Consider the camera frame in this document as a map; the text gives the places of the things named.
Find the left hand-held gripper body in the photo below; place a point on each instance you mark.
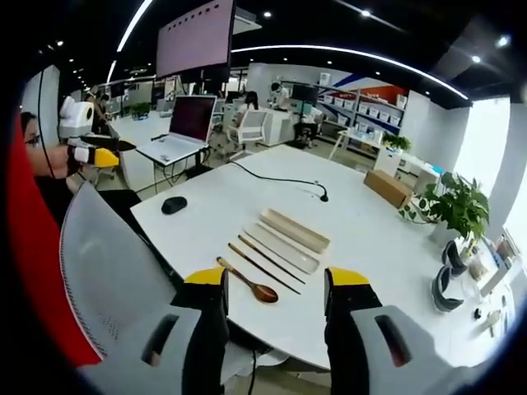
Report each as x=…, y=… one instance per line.
x=77, y=115

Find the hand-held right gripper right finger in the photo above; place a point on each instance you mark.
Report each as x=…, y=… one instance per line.
x=370, y=337

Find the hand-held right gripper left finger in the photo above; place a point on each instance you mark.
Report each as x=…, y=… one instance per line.
x=193, y=329

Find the brown wooden spoon utensil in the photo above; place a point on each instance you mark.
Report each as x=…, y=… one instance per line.
x=267, y=294

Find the dark wooden chopstick utensil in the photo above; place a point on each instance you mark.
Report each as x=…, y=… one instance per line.
x=271, y=260
x=263, y=268

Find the beige cutlery case lid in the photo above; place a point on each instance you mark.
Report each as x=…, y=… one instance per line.
x=284, y=252

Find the beige cutlery case base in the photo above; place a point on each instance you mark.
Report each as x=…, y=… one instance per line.
x=295, y=231

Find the person's left hand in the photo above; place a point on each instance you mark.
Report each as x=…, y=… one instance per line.
x=55, y=161

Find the person's head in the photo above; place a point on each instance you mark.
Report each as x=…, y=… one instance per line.
x=31, y=138

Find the black computer mouse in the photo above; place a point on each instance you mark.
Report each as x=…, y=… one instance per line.
x=174, y=205

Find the white laptop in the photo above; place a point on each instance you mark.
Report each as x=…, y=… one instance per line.
x=191, y=119

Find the grey black headset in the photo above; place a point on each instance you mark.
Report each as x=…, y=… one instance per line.
x=453, y=257
x=446, y=292

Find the grey office chair back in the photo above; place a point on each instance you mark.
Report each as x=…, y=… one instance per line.
x=111, y=263

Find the person's red clothing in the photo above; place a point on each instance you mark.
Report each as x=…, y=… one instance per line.
x=37, y=255

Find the large hanging monitor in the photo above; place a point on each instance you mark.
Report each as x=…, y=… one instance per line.
x=193, y=37

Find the white office chair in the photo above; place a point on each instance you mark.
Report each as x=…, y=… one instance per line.
x=249, y=127

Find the brown cardboard box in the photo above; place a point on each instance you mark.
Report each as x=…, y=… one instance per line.
x=387, y=188

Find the green potted plant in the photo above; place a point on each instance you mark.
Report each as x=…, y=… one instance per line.
x=459, y=205

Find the small green plant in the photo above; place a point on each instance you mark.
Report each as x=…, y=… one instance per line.
x=397, y=142

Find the black standing screen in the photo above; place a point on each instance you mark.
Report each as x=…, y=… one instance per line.
x=305, y=94

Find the shelf with white bins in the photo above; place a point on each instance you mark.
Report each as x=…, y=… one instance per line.
x=362, y=111

